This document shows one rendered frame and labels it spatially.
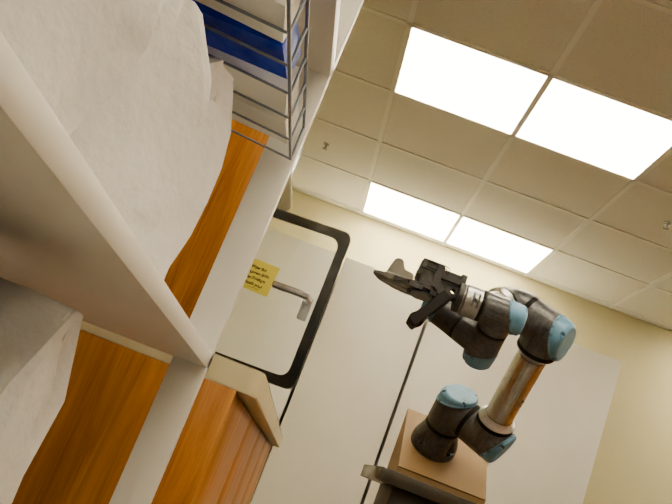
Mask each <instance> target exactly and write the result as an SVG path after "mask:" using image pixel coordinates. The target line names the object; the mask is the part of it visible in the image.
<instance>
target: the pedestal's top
mask: <svg viewBox="0 0 672 504"><path fill-rule="evenodd" d="M360 476H362V477H365V478H367V479H370V480H372V481H375V482H377V483H380V484H385V485H390V486H394V487H397V488H399V489H402V490H404V491H407V492H409V493H412V494H415V495H417V496H420V497H422V498H425V499H427V500H430V501H432V502H435V503H437V504H477V503H474V502H472V501H469V500H466V499H464V498H461V497H459V496H456V495H454V494H451V493H449V492H446V491H444V490H441V489H439V488H436V487H434V486H431V485H429V484H426V483H424V482H421V481H419V480H416V479H414V478H411V477H409V476H406V475H404V474H401V473H399V472H396V471H394V470H391V469H389V468H386V467H383V466H374V465H366V464H364V466H363V469H362V472H361V474H360Z"/></svg>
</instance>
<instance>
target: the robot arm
mask: <svg viewBox="0 0 672 504"><path fill-rule="evenodd" d="M445 267H447V266H446V265H443V264H440V263H438V262H435V261H432V260H430V259H427V258H424V259H423V260H422V262H421V263H420V265H419V268H418V270H417V271H416V274H415V277H414V275H413V273H411V272H409V271H407V270H406V269H405V266H404V261H403V260H402V259H401V258H397V259H395V260H394V261H393V263H392V264H391V266H390V267H389V268H388V270H387V271H386V272H384V271H380V270H374V271H373V274H374V275H375V276H376V277H377V278H378V279H379V280H380V281H382V282H383V283H385V284H387V285H389V286H390V287H392V288H394V289H396V290H398V291H400V292H402V293H404V294H407V295H410V296H412V297H414V298H416V299H418V300H422V301H423V302H422V304H421V308H420V309H419V310H417V311H414V312H412V313H411V314H410V315H409V317H408V319H407V321H406V324H407V326H408V327H409V328H410V329H411V330H413V329H414V328H416V327H420V326H421V325H422V324H423V323H424V321H425V320H426V319H428V320H429V322H431V323H433V324H434V325H435V326H436V327H438V328H439V329H440V330H441V331H443V332H444V333H445V334H446V335H448V336H449V337H450V338H451V339H452V340H454V341H455V342H456V343H457V344H459V345H460V346H461V347H462V348H464V350H463V354H462V357H463V360H465V363H466V364H467V365H468V366H470V367H471V368H473V369H476V370H486V369H489V368H490V367H491V365H492V364H493V362H494V361H495V359H496V358H497V356H498V353H499V351H500V349H501V347H502V345H503V343H504V341H505V339H506V337H507V336H508V335H514V336H518V335H520V336H519V338H518V340H517V347H518V349H519V350H518V351H517V353H516V355H515V357H514V359H513V360H512V362H511V364H510V366H509V368H508V370H507V371H506V373H505V375H504V377H503V379H502V380H501V382H500V384H499V386H498V388H497V390H496V391H495V393H494V395H493V397H492V399H491V400H490V402H489V404H488V405H486V406H483V407H480V406H479V405H477V404H478V397H477V394H476V393H475V392H474V391H473V390H472V389H470V388H468V387H466V386H464V385H461V384H447V385H445V386H444V387H443V388H442V389H441V391H440V392H439V394H438V395H437V396H436V400H435V402H434V404H433V405H432V407H431V409H430V411H429V413H428V415H427V417H426V418H425V419H424V420H423V421H422V422H421V423H419V424H418V425H417V426H416V427H415V428H414V430H413V432H412V434H411V442H412V444H413V446H414V448H415V449H416V450H417V451H418V452H419V453H420V454H421V455H422V456H424V457H425V458H427V459H429V460H431V461H434V462H439V463H445V462H449V461H451V460H452V459H453V458H454V456H455V454H456V452H457V447H458V439H460V440H461V441H463V442H464V443H465V444H466V445H467V446H468V447H469V448H471V449H472V450H473V451H474V452H475V453H476V454H478V456H479V457H481V458H482V459H484V460H485V461H486V462H488V463H492V462H494V461H496V460H497V459H498V458H500V457H501V456H502V455H503V454H504V453H505V452H506V451H507V450H508V449H509V448H510V447H511V446H512V445H513V443H514V442H515V441H516V436H515V434H512V433H513V431H514V429H515V423H514V419H515V417H516V415H517V414H518V412H519V410H520V408H521V407H522V405H523V403H524V402H525V400H526V398H527V396H528V395H529V393H530V391H531V389H532V388H533V386H534V384H535V383H536V381H537V379H538V377H539V376H540V374H541V372H542V370H543V369H544V367H545V365H548V364H552V363H553V362H554V361H556V362H557V361H560V360H561V359H562V358H563V357H564V356H565V355H566V354H567V352H568V350H569V349H570V348H571V346H572V344H573V342H574V339H575V336H576V326H575V324H574V323H573V322H571V321H570V320H569V319H568V318H567V317H566V316H565V315H563V314H561V313H559V312H558V311H557V310H555V309H554V308H552V307H551V306H550V305H548V304H547V303H545V302H544V301H543V300H541V299H540V298H538V297H537V296H536V295H535V294H533V293H531V292H529V291H526V290H523V289H519V288H514V287H495V288H492V289H490V290H489V291H486V290H484V289H481V288H478V287H476V286H473V285H470V284H469V285H467V284H466V281H467V278H468V276H466V275H463V274H462V276H460V275H458V274H455V273H452V272H450V268H449V267H447V268H449V271H447V269H446V268H445ZM445 269H446V270H445ZM414 278H415V280H413V279H414ZM451 291H452V292H453V293H454V294H452V293H451Z"/></svg>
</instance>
